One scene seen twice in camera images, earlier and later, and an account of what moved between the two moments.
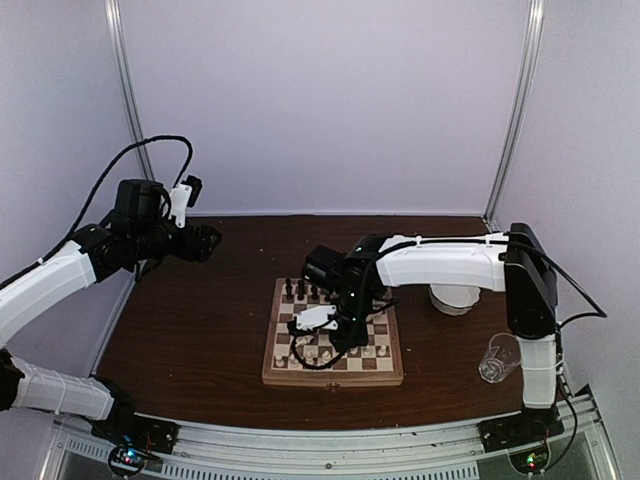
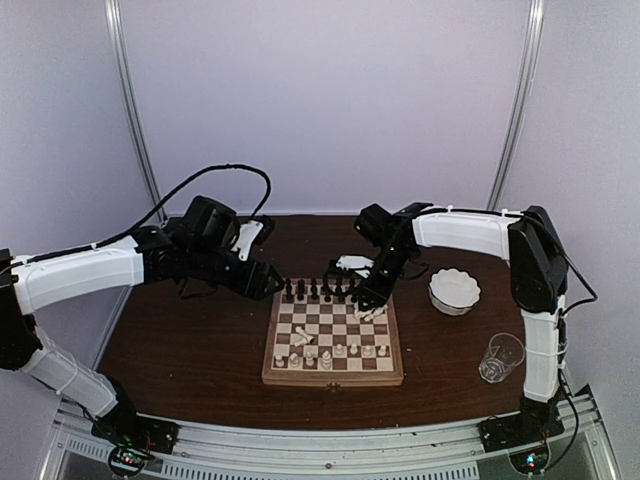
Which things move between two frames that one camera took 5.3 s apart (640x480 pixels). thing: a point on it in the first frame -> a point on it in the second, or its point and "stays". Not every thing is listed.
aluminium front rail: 209,450 stays
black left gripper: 201,251 -> 252,283
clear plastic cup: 501,358 stays
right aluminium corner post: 527,84 stays
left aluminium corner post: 115,20 stays
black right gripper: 357,338 -> 378,293
